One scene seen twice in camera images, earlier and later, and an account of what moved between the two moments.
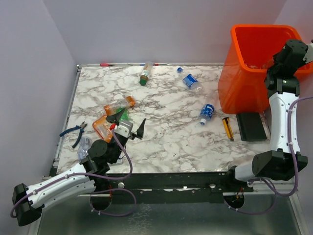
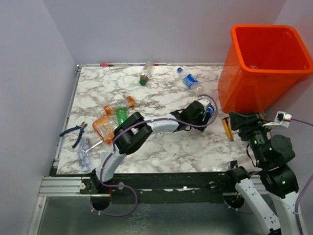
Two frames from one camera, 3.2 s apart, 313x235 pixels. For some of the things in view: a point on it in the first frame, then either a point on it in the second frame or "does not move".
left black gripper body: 116,145 -> 199,120
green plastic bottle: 124,116 does not move
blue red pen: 155,64 does not move
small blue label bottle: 206,112 does not move
